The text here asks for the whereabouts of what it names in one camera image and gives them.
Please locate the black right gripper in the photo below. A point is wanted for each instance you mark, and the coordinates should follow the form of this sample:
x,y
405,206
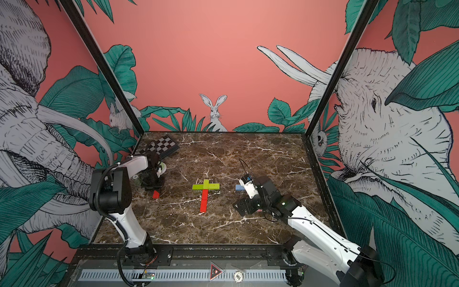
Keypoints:
x,y
242,210

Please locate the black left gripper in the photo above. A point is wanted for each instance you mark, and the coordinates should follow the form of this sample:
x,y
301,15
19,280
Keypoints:
x,y
152,188

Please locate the green block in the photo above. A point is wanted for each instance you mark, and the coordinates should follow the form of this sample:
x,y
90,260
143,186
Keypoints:
x,y
206,184
214,186
198,187

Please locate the red block front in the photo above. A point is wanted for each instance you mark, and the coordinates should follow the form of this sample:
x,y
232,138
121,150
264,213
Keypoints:
x,y
203,206

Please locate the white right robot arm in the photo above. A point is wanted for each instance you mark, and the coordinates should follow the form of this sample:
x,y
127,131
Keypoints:
x,y
319,247

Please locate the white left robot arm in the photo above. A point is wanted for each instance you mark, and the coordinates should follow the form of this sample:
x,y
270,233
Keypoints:
x,y
111,196

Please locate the green dome push button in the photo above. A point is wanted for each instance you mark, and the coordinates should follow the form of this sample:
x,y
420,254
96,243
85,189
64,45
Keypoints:
x,y
162,170

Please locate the folded black chess board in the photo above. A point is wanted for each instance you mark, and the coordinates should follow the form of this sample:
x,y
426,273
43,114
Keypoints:
x,y
163,147

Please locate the red triangle warning sticker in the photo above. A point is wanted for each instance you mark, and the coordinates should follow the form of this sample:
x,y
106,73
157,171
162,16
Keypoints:
x,y
215,271

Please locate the black front rail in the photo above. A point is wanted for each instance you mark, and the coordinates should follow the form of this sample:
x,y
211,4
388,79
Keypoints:
x,y
273,255

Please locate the white slotted cable duct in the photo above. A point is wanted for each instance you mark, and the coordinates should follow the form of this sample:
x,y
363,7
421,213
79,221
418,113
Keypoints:
x,y
182,275

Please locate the black left corner post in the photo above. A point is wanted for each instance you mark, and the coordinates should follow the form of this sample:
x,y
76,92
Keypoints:
x,y
87,37

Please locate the black corner post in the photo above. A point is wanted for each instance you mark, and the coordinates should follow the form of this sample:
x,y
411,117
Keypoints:
x,y
360,25
87,37

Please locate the black right corner post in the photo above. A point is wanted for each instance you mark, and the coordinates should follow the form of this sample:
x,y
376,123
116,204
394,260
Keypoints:
x,y
360,25

